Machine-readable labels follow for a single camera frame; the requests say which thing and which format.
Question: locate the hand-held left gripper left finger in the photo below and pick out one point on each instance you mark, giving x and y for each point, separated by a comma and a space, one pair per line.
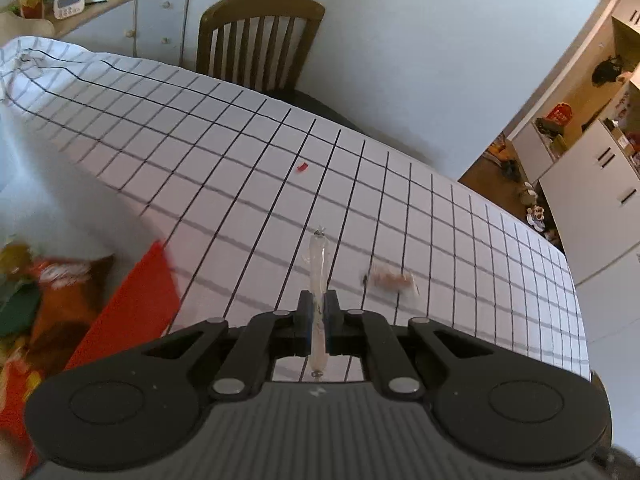
306, 327

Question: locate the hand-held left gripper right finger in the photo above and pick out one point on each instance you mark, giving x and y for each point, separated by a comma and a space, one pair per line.
332, 327

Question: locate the clear sausage stick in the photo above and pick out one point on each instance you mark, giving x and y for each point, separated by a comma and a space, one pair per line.
317, 270

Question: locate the pink snack packet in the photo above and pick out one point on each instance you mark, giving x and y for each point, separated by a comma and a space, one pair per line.
390, 280

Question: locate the red and white cardboard box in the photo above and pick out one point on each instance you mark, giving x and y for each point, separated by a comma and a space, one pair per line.
132, 310

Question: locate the red-brown snack packet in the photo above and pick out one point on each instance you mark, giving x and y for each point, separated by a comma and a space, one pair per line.
65, 285

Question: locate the green snack packet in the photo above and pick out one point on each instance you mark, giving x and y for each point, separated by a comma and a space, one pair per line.
20, 312

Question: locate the white checked tablecloth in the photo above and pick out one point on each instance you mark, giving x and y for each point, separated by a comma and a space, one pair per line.
350, 210

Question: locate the white shoe bench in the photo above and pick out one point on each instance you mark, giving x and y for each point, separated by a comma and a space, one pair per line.
530, 152

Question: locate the wooden chair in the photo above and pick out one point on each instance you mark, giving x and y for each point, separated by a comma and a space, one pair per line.
260, 40

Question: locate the white floor cabinet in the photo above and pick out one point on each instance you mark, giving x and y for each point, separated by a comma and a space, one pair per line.
595, 200

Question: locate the red decoration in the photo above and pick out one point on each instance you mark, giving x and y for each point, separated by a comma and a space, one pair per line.
559, 114

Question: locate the wooden top sideboard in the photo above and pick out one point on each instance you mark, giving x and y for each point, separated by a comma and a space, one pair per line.
150, 15

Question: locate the black hanging hat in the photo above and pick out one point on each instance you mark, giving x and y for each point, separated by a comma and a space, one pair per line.
606, 71

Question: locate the white kitchen timer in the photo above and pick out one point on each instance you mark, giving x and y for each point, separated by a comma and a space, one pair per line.
68, 4

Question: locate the white wall cabinet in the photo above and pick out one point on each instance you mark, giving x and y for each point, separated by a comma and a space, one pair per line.
627, 10

